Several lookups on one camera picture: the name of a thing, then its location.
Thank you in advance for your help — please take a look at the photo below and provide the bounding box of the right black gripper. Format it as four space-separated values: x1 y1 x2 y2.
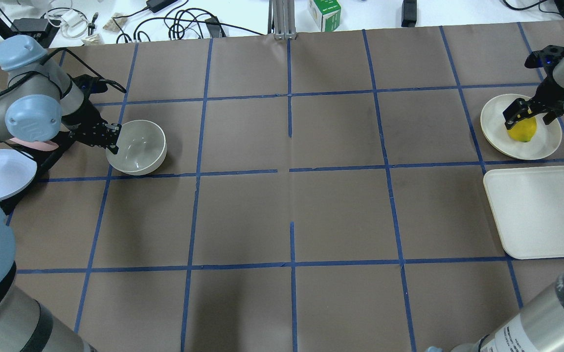
502 78 564 130

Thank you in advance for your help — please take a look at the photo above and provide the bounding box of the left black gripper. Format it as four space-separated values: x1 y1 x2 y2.
64 103 122 150

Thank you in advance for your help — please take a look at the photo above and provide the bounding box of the yellow lemon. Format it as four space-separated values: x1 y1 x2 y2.
507 117 538 143

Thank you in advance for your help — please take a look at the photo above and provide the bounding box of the cream ceramic bowl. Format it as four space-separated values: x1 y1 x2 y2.
105 120 167 176

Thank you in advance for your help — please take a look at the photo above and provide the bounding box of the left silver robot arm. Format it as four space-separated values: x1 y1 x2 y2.
0 34 121 352

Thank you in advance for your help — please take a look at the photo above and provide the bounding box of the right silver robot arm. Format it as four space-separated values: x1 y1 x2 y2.
453 46 564 352

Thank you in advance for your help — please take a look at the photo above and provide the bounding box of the cream round plate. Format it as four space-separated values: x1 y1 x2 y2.
480 94 562 160

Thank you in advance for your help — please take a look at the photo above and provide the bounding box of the pink plate in rack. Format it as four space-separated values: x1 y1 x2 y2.
9 138 60 152

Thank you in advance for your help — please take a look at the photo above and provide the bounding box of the black dish rack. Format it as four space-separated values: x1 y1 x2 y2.
0 73 109 216

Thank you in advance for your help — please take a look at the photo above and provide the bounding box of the cream rectangular tray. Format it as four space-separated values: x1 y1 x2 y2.
483 166 564 259

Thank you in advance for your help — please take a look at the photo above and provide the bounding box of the blue plate in rack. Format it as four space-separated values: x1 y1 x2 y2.
0 149 37 201

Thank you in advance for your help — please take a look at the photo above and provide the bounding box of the black power adapter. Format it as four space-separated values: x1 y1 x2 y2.
145 0 179 13

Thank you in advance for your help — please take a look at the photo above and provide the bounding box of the green white box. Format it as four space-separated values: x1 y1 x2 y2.
307 0 342 32

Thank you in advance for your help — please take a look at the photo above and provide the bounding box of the aluminium frame post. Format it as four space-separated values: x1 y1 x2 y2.
268 0 296 40

